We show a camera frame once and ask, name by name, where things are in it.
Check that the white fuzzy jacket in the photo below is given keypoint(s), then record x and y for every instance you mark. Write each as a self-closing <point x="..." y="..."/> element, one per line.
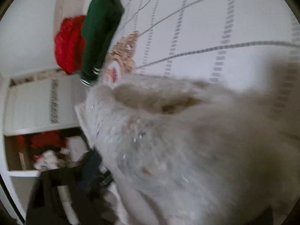
<point x="187" y="145"/>

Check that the white drawer unit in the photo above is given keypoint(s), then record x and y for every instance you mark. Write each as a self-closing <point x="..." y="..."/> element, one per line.
<point x="76" y="147"/>

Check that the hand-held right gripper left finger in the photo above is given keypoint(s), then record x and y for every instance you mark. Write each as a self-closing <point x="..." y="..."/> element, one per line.
<point x="90" y="168"/>

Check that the green folded sweater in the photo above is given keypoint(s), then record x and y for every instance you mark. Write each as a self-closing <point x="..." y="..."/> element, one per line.
<point x="98" y="32"/>

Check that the white quilted mat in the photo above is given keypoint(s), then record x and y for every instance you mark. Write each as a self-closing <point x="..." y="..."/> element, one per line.
<point x="199" y="23"/>

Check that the white fluffy garment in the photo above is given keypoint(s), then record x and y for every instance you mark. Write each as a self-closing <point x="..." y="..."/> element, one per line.
<point x="45" y="160"/>

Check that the red quilt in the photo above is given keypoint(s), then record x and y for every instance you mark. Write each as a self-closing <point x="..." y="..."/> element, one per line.
<point x="69" y="44"/>

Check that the white wardrobe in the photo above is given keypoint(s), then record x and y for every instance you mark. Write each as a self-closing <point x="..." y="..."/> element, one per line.
<point x="30" y="105"/>

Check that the red hanging clothes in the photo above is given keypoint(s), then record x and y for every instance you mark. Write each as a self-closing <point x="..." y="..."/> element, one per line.
<point x="46" y="139"/>

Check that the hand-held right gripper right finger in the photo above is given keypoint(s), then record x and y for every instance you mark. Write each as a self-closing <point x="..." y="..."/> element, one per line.
<point x="269" y="215"/>

